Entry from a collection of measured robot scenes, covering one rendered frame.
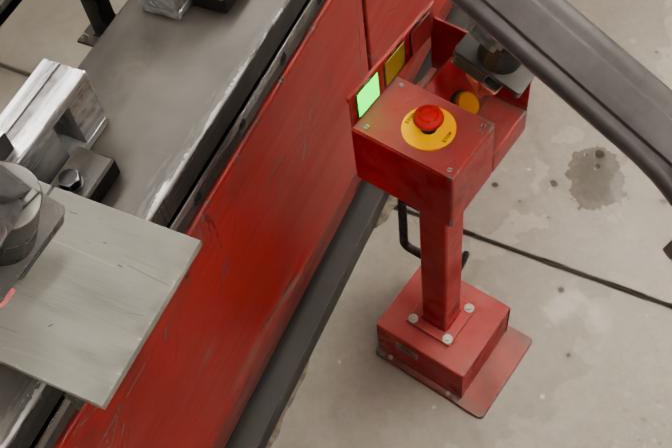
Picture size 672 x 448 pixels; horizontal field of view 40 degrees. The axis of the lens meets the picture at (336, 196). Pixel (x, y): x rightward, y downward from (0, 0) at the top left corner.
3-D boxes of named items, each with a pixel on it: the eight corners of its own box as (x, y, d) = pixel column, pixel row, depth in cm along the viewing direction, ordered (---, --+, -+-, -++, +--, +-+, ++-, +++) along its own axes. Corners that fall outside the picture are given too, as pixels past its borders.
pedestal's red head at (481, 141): (451, 229, 127) (453, 153, 111) (356, 176, 133) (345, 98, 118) (525, 129, 134) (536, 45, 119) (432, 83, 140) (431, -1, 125)
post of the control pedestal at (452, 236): (445, 332, 177) (447, 174, 131) (421, 318, 179) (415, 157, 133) (460, 311, 179) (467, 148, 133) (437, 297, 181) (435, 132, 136)
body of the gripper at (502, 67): (477, 24, 121) (491, -10, 115) (542, 67, 120) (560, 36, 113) (449, 57, 119) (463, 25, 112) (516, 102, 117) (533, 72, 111)
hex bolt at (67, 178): (75, 196, 105) (71, 189, 104) (56, 189, 106) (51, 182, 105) (88, 178, 106) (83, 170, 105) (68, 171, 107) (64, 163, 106)
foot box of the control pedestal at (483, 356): (481, 421, 179) (483, 399, 169) (374, 353, 189) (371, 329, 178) (533, 341, 187) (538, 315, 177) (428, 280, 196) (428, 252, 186)
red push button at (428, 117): (433, 148, 120) (433, 131, 117) (407, 134, 122) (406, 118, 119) (449, 127, 122) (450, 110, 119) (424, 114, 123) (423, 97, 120)
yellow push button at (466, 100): (462, 126, 131) (470, 122, 129) (444, 107, 130) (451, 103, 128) (477, 108, 132) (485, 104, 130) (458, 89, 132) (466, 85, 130)
